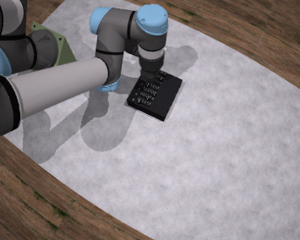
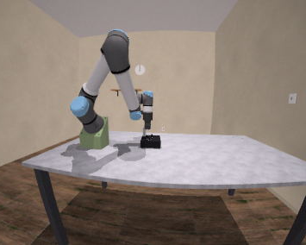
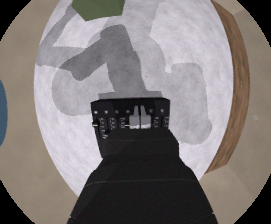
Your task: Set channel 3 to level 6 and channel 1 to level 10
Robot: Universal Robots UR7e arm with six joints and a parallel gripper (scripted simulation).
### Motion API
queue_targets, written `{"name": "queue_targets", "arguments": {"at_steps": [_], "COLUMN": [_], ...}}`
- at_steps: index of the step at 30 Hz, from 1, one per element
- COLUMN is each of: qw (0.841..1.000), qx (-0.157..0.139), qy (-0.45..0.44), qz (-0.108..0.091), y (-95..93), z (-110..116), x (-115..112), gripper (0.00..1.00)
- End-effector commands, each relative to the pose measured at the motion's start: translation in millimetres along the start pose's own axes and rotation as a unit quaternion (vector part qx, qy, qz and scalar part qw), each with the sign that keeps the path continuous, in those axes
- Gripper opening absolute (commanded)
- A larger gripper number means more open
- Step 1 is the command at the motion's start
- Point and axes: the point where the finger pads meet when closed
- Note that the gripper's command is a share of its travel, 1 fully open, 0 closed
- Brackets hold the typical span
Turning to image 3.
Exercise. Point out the black lighting desk with faders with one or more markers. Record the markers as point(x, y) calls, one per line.
point(108, 114)

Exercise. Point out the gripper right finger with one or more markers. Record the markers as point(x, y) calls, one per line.
point(145, 120)

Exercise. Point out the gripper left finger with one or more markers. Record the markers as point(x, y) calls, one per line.
point(135, 119)

